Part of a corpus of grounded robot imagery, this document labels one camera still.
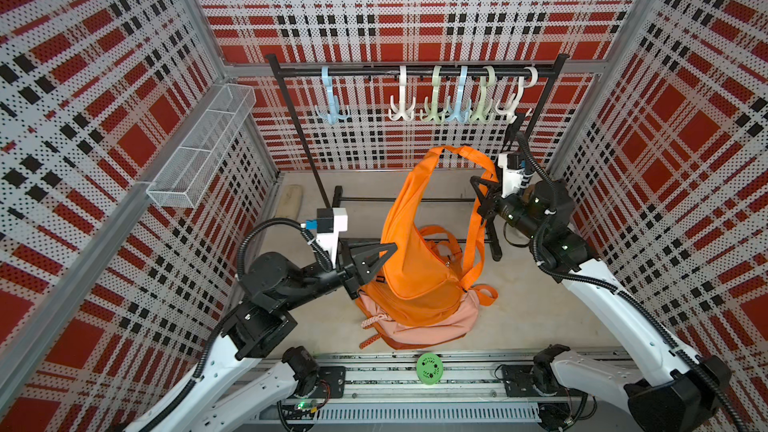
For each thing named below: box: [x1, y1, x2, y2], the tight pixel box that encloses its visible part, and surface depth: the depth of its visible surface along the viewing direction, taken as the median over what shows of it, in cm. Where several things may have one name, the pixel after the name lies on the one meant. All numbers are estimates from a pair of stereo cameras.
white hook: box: [388, 65, 415, 121], surface depth 70 cm
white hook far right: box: [495, 66, 539, 124], surface depth 70 cm
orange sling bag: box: [358, 145, 499, 327], surface depth 64 cm
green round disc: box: [416, 352, 444, 386], surface depth 74 cm
